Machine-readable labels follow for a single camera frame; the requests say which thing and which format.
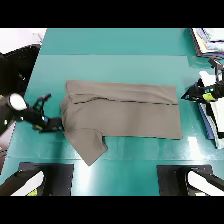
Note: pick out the brown shirt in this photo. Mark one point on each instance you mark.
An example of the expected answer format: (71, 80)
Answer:
(126, 115)

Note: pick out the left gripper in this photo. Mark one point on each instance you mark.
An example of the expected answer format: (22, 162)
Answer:
(52, 124)

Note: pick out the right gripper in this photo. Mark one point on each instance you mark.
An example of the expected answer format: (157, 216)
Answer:
(201, 91)

